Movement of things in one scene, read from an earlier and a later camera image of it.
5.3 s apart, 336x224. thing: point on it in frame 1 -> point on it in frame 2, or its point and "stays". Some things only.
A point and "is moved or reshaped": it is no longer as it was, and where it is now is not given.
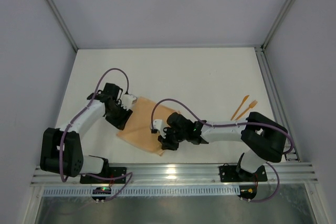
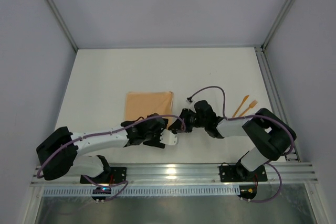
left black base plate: x=111 y=172 stays
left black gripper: x=119 y=118 -> x=159 y=126
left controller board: x=101 y=190 stays
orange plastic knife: x=245 y=97 stays
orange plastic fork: x=250 y=106 stays
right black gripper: x=168 y=140 -> x=184 y=120
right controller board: x=248 y=191 stays
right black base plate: x=230 y=174 stays
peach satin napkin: x=138 y=130 is moved or reshaped
